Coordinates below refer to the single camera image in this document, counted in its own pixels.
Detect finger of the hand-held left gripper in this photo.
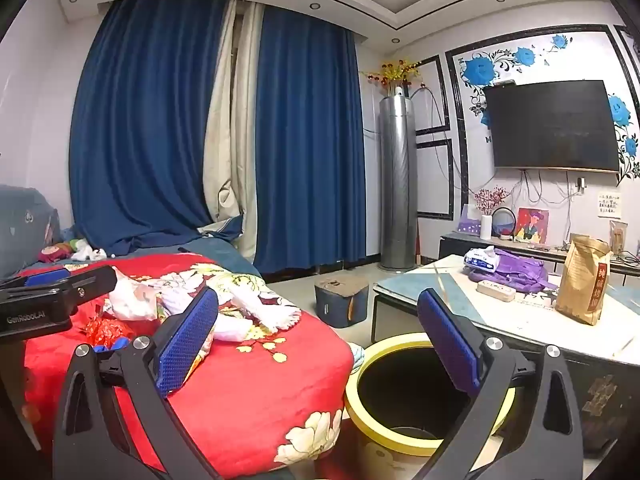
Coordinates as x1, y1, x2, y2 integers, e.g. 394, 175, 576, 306
20, 268, 72, 289
62, 265, 119, 312

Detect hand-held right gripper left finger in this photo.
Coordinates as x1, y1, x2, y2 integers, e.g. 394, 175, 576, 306
52, 286, 221, 480

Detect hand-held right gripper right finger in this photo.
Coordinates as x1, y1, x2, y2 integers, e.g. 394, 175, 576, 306
415, 287, 585, 480

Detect white foam net bundle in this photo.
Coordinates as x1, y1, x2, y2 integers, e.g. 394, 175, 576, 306
212, 302, 302, 344

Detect yellow rimmed black trash can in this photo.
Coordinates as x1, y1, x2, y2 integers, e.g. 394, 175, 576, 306
344, 332, 518, 480

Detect pile of stuffed toys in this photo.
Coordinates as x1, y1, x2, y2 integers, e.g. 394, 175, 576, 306
39, 239, 108, 264

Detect white plastic bag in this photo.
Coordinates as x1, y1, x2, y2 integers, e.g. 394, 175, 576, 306
107, 267, 162, 322

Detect red plastic bag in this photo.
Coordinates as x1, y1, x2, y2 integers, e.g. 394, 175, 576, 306
80, 312, 137, 349

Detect grey-blue sofa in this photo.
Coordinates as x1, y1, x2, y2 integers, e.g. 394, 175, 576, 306
0, 185, 266, 281

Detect marble pattern coffee table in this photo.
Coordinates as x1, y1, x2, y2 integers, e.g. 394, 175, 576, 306
371, 252, 640, 456

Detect beige oblong case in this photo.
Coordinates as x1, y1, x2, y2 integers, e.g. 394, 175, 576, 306
476, 280, 517, 303

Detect red floral blanket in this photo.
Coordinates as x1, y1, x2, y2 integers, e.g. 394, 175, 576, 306
20, 254, 356, 472

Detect white blue tissue pack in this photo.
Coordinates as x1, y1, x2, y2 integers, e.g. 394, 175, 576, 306
464, 247, 501, 273

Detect purple backpack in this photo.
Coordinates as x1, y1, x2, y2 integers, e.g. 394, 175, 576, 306
467, 249, 558, 293

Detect blue storage box stool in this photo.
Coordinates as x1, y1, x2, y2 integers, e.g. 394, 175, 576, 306
315, 276, 370, 330

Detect white vase with pink flowers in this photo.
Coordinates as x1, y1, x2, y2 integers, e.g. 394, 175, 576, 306
472, 187, 506, 240

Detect red figure painting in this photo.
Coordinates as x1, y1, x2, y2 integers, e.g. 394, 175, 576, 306
515, 207, 550, 245

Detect brown paper bag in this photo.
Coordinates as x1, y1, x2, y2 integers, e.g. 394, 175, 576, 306
555, 234, 612, 326

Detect blue curtain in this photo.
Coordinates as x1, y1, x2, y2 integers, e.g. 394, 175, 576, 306
69, 0, 246, 257
252, 5, 368, 273

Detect silver tower air conditioner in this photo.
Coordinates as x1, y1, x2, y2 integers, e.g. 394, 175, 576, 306
378, 95, 419, 271

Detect beige curtain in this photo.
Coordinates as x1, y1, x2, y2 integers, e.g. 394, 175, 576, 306
202, 0, 266, 261

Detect clear packet with wooden item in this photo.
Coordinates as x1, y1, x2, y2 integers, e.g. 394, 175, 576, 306
609, 221, 629, 256

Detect yellow artificial flowers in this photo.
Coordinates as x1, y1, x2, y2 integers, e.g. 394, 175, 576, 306
361, 57, 426, 96

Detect round black frame ornament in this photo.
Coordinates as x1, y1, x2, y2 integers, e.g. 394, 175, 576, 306
492, 208, 517, 241

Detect white wall note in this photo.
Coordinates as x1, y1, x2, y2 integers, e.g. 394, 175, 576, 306
597, 192, 622, 219

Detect black wall television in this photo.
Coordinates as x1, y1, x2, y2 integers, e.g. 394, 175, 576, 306
482, 80, 621, 173

